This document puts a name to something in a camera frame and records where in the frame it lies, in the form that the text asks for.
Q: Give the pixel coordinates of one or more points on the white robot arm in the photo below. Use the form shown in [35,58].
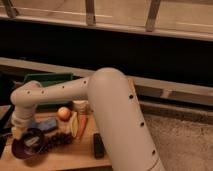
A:
[116,110]

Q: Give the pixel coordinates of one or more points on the orange round fruit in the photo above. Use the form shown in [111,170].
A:
[64,113]

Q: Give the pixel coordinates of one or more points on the orange carrot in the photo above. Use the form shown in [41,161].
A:
[82,125]

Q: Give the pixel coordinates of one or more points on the green bin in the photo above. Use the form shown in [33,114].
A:
[48,79]

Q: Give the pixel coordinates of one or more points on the purple bowl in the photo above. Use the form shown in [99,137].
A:
[29,145]

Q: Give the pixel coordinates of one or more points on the wooden railing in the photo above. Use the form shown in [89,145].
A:
[191,19]

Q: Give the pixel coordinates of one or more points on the white cup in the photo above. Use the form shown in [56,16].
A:
[81,107]

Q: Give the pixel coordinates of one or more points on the blue sponge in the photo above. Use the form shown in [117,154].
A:
[46,125]

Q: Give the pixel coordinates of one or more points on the yellow banana slice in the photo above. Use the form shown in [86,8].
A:
[74,124]

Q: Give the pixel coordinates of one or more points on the black rectangular block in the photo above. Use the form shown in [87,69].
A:
[98,146]

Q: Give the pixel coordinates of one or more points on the dark grape bunch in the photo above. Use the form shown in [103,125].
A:
[56,140]

